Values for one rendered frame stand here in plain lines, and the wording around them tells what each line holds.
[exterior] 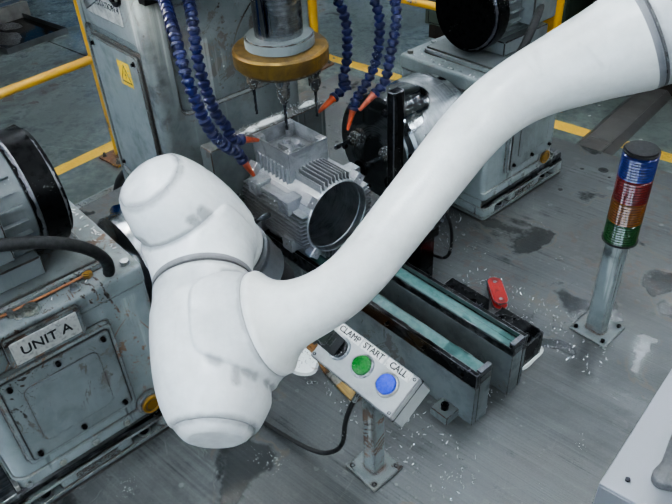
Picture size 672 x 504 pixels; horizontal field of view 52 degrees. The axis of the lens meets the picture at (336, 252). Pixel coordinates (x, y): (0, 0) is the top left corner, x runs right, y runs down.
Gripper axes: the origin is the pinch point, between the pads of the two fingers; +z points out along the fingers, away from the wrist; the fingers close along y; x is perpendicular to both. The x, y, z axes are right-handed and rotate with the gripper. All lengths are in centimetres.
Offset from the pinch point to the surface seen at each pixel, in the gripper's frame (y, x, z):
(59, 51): 439, -52, 157
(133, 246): 35.7, 7.7, -7.9
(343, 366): -2.5, 1.7, 4.7
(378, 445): -6.3, 7.9, 22.1
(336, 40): 304, -178, 230
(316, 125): 51, -36, 22
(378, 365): -7.0, -1.5, 4.8
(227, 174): 51, -14, 11
